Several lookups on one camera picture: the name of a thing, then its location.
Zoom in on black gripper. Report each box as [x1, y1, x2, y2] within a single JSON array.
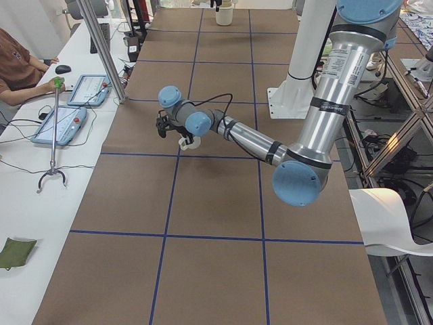
[[170, 125, 193, 142]]

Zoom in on white ribbed mug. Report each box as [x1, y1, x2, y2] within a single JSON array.
[[179, 136, 201, 151]]

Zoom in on metal reacher grabber green handle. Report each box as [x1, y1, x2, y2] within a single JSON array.
[[37, 91, 66, 194]]

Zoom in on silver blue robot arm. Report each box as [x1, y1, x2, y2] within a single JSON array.
[[156, 1, 402, 206]]

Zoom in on person's hand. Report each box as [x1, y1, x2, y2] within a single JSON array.
[[45, 77, 66, 92]]

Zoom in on far blue teach pendant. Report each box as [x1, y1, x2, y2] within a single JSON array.
[[67, 74, 111, 107]]

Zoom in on blue teach pendant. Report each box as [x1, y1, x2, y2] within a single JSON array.
[[30, 106, 87, 146], [67, 74, 111, 107]]

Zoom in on near blue teach pendant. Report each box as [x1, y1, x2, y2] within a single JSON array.
[[30, 106, 87, 146]]

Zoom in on cream plastic bin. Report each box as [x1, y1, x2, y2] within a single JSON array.
[[215, 6, 234, 26]]

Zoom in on black keyboard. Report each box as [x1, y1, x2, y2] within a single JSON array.
[[89, 22, 111, 54]]

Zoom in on black computer mouse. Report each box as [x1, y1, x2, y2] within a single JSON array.
[[55, 64, 72, 74]]

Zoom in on person in brown shirt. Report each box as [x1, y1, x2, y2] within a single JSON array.
[[1, 29, 56, 106]]

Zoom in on green cloth pouch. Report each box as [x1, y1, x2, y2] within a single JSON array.
[[1, 238, 37, 270]]

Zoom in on white curled paper sheet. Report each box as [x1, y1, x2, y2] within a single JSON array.
[[349, 188, 432, 257]]

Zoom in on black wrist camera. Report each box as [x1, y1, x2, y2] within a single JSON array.
[[156, 110, 170, 138]]

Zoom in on aluminium frame post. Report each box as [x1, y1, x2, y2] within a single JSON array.
[[76, 0, 127, 104]]

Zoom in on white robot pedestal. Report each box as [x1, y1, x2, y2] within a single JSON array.
[[267, 0, 336, 119]]

